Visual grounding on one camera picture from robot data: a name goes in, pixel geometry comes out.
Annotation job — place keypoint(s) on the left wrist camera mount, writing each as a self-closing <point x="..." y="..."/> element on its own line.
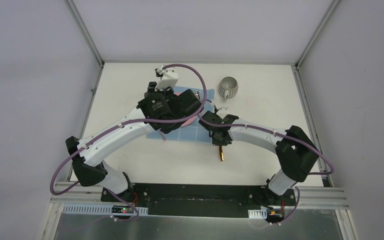
<point x="168" y="78"/>

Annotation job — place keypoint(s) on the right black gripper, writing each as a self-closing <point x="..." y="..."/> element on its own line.
<point x="216" y="142"/>

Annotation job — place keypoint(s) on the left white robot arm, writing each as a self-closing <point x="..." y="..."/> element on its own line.
<point x="87" y="155"/>

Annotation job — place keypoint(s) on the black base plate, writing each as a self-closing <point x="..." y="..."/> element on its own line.
<point x="197" y="200"/>

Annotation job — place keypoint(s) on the blue checked cloth napkin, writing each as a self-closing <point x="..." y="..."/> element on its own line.
<point x="194" y="132"/>

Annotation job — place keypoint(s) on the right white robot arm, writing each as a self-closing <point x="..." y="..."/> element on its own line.
<point x="295" y="151"/>

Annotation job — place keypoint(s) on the pink handled fork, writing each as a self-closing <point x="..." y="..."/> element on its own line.
<point x="162" y="136"/>

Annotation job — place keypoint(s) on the pink plate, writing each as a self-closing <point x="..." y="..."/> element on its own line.
<point x="189" y="121"/>

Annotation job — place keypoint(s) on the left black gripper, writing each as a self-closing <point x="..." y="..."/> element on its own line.
<point x="185" y="108"/>

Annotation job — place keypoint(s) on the gold table knife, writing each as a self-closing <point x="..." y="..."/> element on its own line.
<point x="221" y="153"/>

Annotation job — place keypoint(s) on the grey ribbed mug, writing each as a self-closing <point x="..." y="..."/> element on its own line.
<point x="228" y="87"/>

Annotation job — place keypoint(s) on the aluminium frame rail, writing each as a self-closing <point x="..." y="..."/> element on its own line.
<point x="91" y="213"/>

